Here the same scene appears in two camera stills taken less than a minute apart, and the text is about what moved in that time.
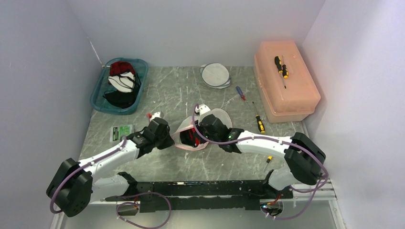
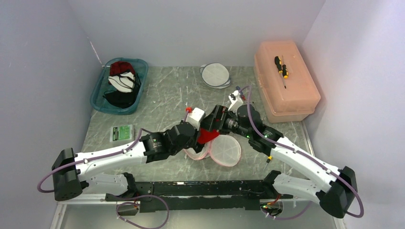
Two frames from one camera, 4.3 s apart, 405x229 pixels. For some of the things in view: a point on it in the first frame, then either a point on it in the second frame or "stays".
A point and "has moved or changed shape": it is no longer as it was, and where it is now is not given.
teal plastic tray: (98, 101) stays
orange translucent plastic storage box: (300, 98) stays
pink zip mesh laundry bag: (218, 114) has moved or changed shape
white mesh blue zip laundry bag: (215, 75) stays
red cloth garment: (119, 67) stays
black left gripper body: (164, 141) -> (191, 142)
